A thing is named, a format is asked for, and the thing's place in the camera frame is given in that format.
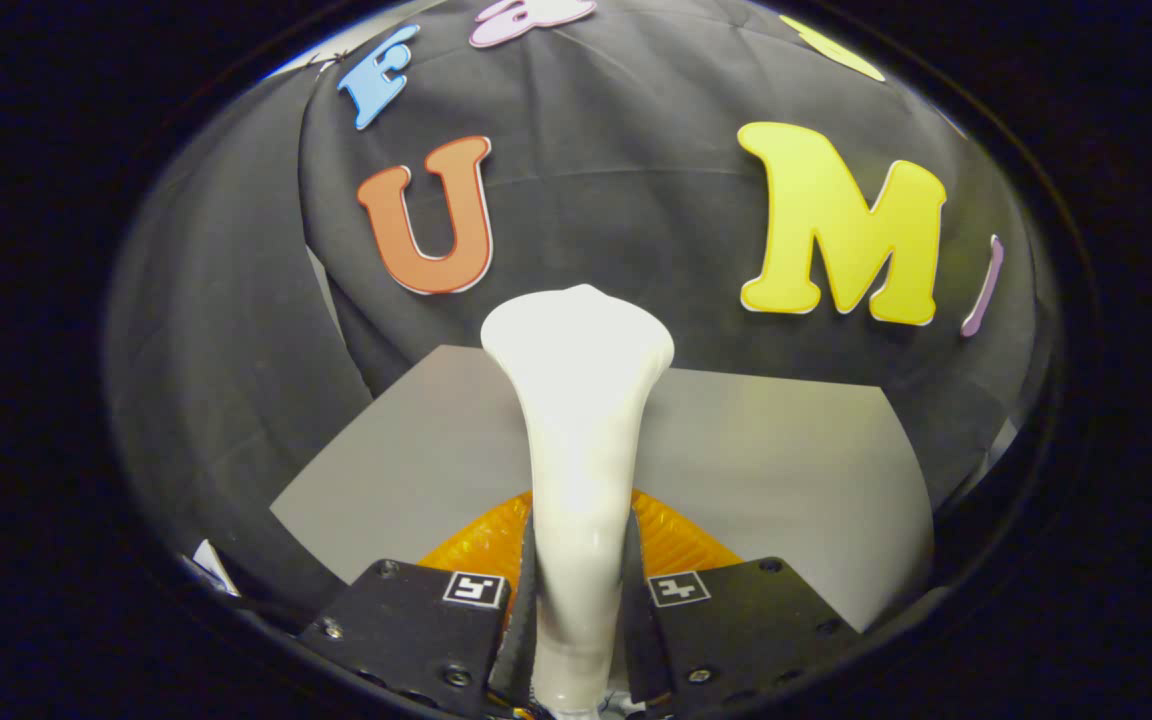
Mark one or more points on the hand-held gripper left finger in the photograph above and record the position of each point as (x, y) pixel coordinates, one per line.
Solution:
(406, 630)

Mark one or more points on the white blue-edged sheet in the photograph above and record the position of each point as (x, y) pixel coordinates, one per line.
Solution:
(216, 568)

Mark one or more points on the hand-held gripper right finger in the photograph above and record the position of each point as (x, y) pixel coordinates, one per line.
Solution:
(736, 625)

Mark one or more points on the white garment steamer head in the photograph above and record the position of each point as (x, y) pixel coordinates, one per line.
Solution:
(576, 440)

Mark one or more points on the black backdrop cloth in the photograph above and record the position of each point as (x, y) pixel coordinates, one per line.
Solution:
(616, 200)

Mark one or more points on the grey cabinet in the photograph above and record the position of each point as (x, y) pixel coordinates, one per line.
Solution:
(776, 470)

